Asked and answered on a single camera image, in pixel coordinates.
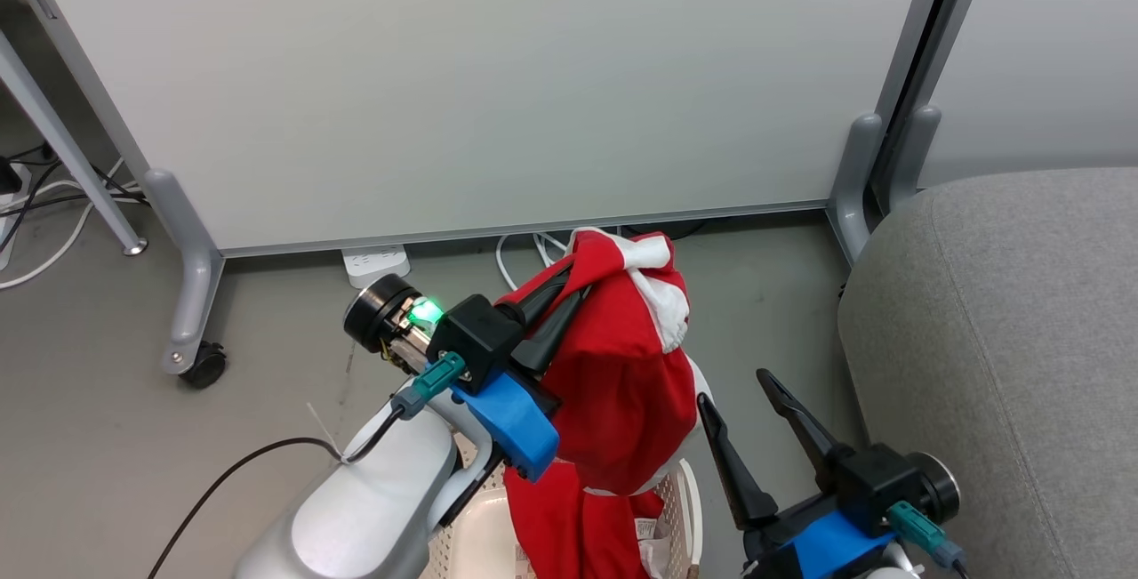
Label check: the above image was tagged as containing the black cable bundle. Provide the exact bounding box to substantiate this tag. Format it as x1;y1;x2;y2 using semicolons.
0;143;150;253

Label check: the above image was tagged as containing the black cable teal plug left arm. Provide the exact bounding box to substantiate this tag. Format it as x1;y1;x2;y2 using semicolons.
147;350;469;579

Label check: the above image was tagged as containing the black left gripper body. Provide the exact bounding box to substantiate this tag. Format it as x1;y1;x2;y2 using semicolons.
343;274;527;395

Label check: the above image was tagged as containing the white power strip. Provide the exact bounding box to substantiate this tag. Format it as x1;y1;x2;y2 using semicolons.
341;245;413;290

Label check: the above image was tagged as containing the white perforated laundry basket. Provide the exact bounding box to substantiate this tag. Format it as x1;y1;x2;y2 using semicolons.
425;357;712;579

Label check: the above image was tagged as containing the red and white clothing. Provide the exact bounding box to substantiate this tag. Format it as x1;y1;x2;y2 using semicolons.
494;227;700;579

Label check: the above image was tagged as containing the grey partition foot with caster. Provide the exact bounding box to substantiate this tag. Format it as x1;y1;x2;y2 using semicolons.
142;169;226;376

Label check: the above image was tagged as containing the black cable teal plug arm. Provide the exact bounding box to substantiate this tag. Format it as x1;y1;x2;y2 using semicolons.
147;350;469;579
886;500;972;579

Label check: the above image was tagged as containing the white partition board grey frame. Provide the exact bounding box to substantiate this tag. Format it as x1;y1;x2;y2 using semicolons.
0;0;959;258

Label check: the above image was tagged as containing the long white cable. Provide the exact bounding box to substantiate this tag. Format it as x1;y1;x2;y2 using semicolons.
0;157;125;292

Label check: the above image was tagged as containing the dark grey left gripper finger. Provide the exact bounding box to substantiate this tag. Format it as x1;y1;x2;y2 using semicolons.
509;285;593;377
495;259;579;328

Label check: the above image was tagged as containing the white printed label sticker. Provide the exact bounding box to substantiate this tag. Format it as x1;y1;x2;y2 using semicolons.
633;517;669;578

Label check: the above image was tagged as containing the white partition panel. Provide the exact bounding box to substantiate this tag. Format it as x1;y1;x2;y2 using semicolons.
916;0;1138;190

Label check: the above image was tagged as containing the black cable teal plug right arm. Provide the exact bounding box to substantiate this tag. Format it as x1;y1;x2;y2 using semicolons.
886;500;972;579

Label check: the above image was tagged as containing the grey fabric sofa seat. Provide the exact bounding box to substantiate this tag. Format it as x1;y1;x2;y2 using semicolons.
837;167;1138;579

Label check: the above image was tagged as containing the grey metal table leg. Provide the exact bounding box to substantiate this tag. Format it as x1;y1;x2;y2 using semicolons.
0;26;149;258

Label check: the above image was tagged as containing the black caster wheel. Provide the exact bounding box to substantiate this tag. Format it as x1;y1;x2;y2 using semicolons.
180;341;228;390

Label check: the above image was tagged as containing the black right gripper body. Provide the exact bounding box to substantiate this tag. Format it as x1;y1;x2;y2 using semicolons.
742;443;963;579

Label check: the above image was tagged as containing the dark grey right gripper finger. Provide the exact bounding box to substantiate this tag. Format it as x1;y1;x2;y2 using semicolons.
697;392;781;530
757;368;843;484

